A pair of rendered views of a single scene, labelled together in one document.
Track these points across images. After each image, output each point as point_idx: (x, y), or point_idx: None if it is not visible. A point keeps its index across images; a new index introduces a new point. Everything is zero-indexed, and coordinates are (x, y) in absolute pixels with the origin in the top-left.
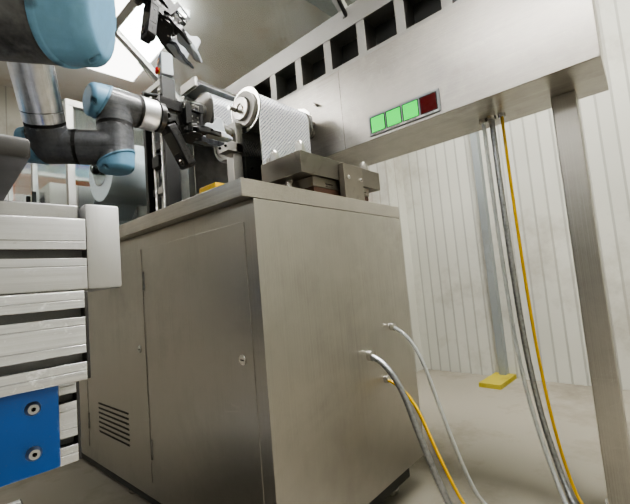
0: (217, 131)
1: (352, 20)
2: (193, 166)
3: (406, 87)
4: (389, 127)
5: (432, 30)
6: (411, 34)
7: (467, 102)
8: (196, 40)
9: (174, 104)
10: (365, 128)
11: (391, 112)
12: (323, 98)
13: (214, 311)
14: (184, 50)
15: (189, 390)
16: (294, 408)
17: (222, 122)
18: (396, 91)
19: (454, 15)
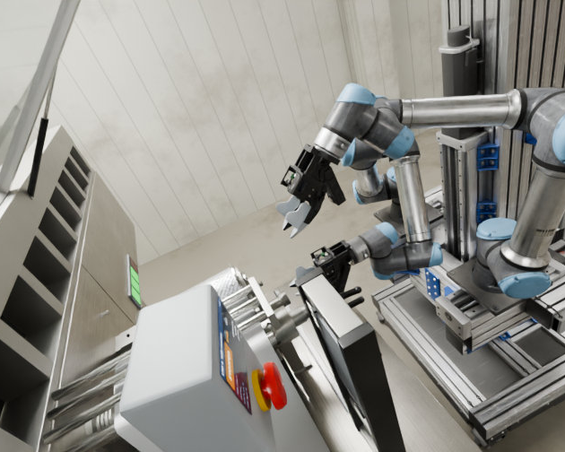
0: None
1: (42, 202)
2: (305, 433)
3: (119, 260)
4: (140, 293)
5: (96, 214)
6: (91, 218)
7: (136, 258)
8: (282, 206)
9: (334, 247)
10: (134, 306)
11: (133, 282)
12: (98, 303)
13: None
14: (293, 217)
15: None
16: None
17: (296, 270)
18: (119, 265)
19: (96, 204)
